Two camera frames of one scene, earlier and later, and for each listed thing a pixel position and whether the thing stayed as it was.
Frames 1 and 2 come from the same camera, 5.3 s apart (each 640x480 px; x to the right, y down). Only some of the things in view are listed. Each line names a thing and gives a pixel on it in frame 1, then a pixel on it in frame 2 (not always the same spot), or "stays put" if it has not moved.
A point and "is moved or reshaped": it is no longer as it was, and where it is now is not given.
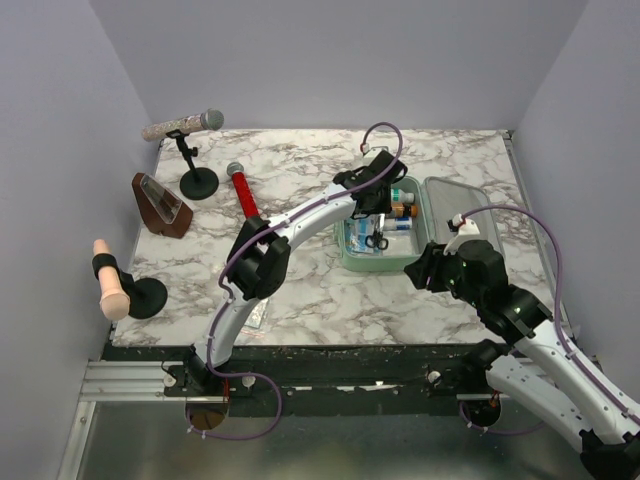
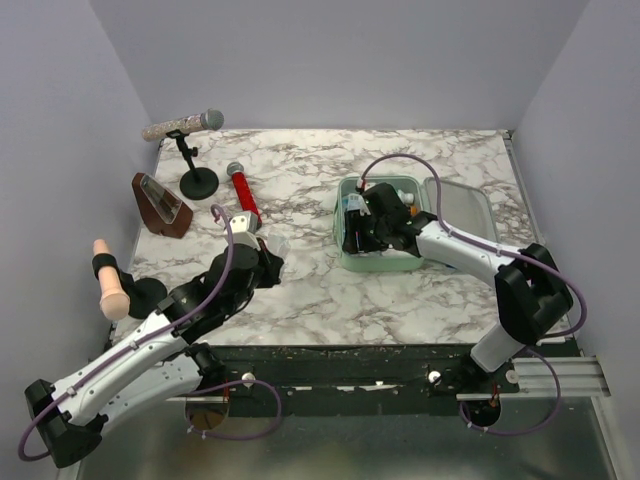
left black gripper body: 383,205 to 263,278
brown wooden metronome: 158,210 stays put
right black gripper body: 446,274 to 371,235
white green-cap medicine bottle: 398,195 stays put
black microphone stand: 197,183 stays put
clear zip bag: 254,324 is moved or reshaped
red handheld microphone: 243,191 stays put
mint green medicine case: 421,210 stays put
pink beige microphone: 114,298 stays put
